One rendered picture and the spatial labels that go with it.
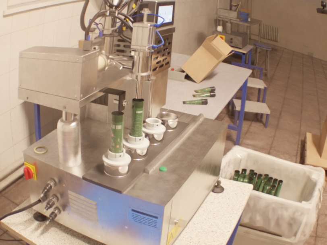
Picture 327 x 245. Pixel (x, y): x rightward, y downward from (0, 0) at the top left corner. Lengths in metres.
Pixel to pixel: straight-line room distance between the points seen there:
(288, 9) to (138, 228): 10.39
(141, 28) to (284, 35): 10.28
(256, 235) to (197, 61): 1.45
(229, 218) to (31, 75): 0.84
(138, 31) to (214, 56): 1.75
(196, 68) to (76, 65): 1.89
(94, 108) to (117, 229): 0.48
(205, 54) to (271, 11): 8.54
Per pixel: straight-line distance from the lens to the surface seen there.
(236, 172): 1.97
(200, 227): 1.29
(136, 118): 1.04
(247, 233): 1.79
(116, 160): 0.97
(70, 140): 1.01
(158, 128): 1.15
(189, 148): 1.19
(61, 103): 0.98
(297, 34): 11.13
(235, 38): 5.34
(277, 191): 1.98
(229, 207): 1.41
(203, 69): 2.74
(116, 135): 0.95
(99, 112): 1.32
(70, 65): 0.94
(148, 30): 0.96
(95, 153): 1.12
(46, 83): 1.01
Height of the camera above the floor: 1.54
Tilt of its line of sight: 23 degrees down
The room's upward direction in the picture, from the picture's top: 5 degrees clockwise
